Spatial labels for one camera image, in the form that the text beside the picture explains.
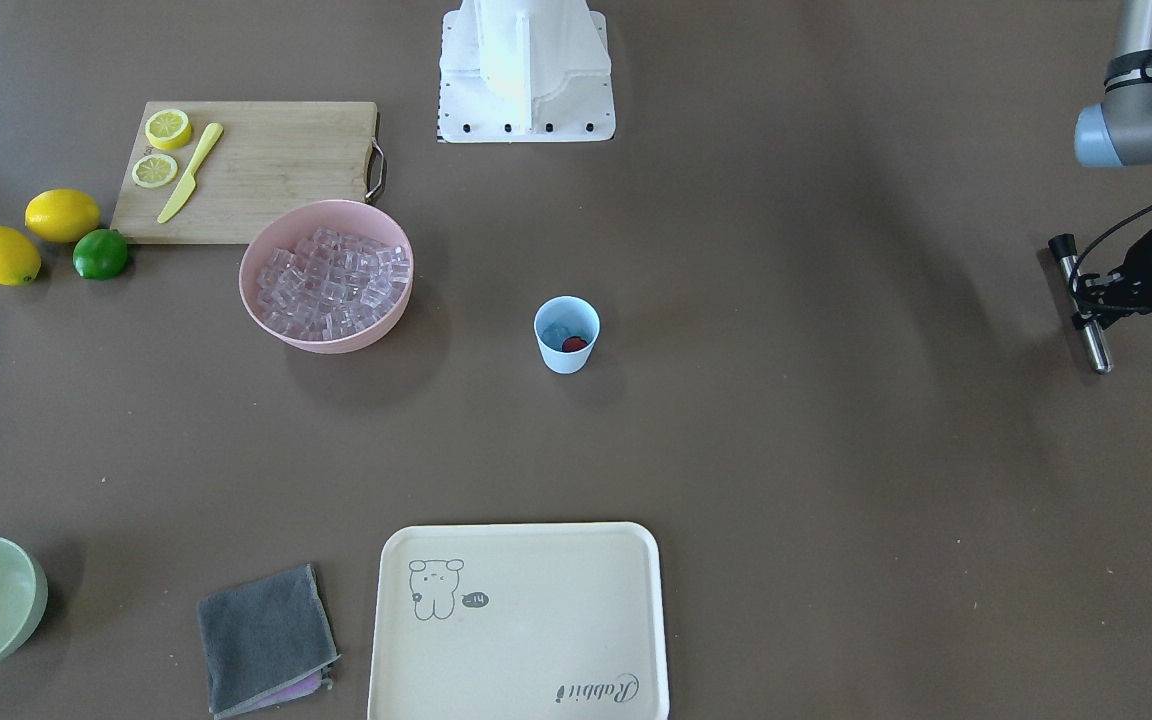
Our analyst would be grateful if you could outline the wooden cutting board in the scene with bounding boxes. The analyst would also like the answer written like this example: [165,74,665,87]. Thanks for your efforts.
[109,100,382,245]

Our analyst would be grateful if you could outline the green lime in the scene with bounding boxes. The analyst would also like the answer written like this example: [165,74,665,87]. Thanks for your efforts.
[71,229,131,281]

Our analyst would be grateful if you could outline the clear ice cubes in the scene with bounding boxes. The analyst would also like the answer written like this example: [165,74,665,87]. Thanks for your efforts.
[251,225,414,342]

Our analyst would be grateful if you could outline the lemon half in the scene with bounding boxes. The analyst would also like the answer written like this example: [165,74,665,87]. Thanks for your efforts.
[143,108,194,150]

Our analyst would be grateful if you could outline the pink bowl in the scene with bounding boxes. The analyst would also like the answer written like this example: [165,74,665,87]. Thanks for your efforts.
[238,199,415,354]

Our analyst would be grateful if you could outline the yellow lemon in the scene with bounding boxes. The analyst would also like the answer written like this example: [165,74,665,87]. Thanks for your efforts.
[24,188,101,243]
[0,225,41,286]

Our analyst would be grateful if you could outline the cream rabbit serving tray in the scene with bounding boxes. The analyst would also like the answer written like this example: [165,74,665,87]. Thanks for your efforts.
[366,521,670,719]

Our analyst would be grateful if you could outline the steel muddler black tip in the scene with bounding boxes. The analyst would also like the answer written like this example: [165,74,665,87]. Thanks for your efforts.
[1048,234,1114,376]

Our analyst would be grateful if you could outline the light blue cup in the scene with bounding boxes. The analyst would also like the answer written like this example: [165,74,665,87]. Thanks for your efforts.
[532,296,602,374]

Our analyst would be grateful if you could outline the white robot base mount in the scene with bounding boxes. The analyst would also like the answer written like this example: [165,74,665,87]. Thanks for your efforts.
[435,1,616,143]

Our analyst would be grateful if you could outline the yellow lemon upper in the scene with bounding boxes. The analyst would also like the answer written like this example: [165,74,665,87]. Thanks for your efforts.
[24,188,101,243]

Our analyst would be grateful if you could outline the grey folded cloth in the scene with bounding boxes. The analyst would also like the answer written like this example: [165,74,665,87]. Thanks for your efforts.
[196,564,340,719]

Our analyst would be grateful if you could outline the yellow lemon lower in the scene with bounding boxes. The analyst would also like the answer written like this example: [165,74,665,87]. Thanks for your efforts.
[0,225,41,286]

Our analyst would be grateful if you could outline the lemon slice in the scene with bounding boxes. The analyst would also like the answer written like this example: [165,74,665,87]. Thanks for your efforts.
[129,152,179,190]

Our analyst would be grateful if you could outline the yellow plastic knife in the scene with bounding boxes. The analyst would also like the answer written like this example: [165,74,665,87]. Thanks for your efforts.
[156,122,223,223]

